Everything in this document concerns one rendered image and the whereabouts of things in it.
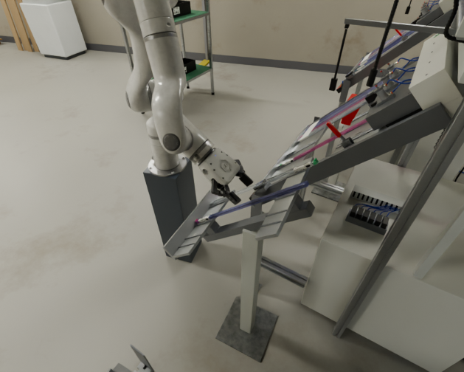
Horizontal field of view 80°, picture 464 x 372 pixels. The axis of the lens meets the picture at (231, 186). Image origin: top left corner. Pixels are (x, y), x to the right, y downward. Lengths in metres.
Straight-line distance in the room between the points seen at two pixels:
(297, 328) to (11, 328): 1.53
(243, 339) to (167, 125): 1.21
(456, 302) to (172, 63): 1.22
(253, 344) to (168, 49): 1.37
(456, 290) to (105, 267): 1.78
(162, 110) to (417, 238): 1.11
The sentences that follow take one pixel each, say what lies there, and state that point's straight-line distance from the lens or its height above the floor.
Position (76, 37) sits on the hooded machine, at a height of 0.30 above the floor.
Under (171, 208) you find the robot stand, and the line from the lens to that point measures 1.51.
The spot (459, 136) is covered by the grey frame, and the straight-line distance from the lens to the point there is 0.85.
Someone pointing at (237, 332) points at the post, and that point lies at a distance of 1.64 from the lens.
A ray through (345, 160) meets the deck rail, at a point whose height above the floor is 1.02.
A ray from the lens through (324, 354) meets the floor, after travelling 1.68.
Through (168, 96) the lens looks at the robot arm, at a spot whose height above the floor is 1.25.
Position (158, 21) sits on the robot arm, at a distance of 0.83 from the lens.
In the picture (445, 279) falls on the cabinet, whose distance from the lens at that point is 1.31.
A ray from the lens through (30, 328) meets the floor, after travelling 1.99.
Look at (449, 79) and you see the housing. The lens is 0.86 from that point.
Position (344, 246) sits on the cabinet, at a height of 0.62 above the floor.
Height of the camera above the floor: 1.54
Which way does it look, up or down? 41 degrees down
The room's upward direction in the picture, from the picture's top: 1 degrees counter-clockwise
